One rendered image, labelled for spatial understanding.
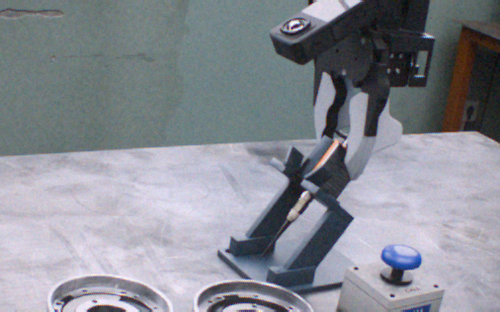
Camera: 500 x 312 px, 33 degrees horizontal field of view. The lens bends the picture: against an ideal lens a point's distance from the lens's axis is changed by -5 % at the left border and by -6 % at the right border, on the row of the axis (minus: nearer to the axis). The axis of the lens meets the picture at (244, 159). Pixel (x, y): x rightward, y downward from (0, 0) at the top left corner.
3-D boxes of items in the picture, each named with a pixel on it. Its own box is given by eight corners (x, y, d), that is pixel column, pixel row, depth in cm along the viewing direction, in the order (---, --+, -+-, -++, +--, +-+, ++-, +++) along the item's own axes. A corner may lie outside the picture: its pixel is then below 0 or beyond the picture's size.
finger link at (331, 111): (361, 160, 93) (386, 83, 88) (315, 164, 90) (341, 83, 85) (345, 145, 95) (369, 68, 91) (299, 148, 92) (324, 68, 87)
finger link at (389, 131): (406, 183, 87) (413, 90, 85) (361, 187, 84) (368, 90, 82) (386, 176, 89) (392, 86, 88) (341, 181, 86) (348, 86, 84)
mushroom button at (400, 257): (388, 309, 79) (400, 262, 77) (363, 289, 82) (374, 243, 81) (419, 302, 81) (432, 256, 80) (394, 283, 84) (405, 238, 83)
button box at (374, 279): (379, 343, 78) (392, 297, 76) (336, 307, 84) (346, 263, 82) (442, 327, 82) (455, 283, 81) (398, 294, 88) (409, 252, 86)
